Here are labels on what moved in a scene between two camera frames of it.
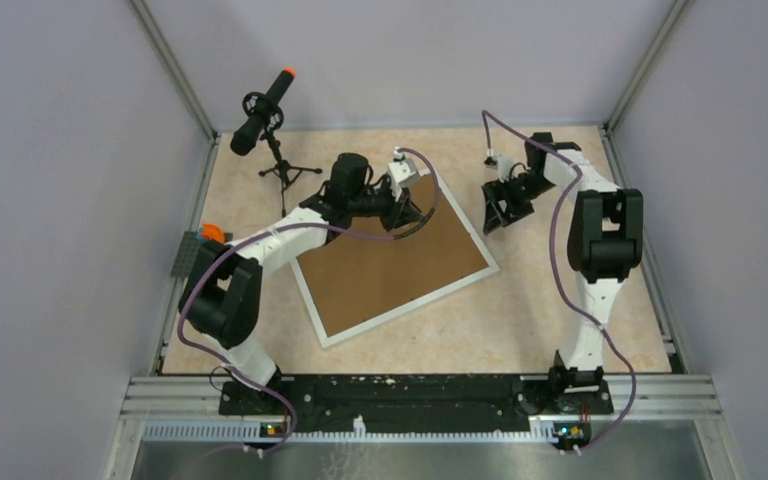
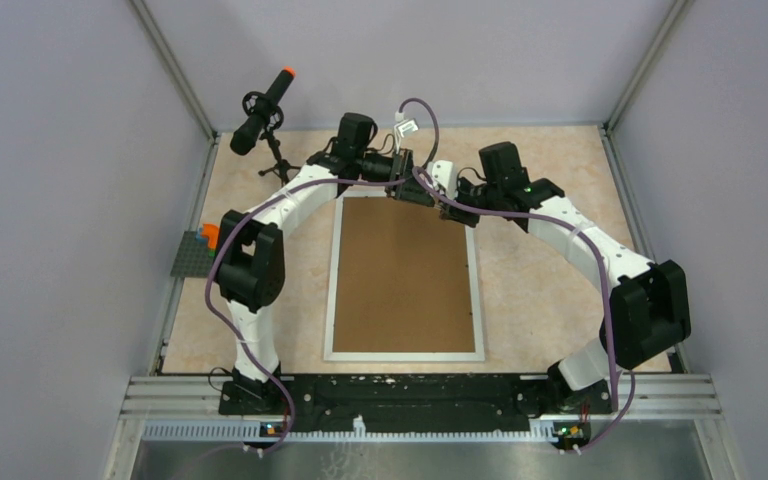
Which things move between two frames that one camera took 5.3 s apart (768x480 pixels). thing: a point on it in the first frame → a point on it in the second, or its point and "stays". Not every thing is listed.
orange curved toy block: x=213 y=231 stays
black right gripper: x=494 y=216 → x=451 y=211
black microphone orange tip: x=262 y=111 stays
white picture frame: x=493 y=268 → x=331 y=356
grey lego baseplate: x=185 y=261 stays
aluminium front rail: x=689 y=398 stays
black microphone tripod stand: x=286 y=172 stays
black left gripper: x=401 y=213 → x=411 y=190
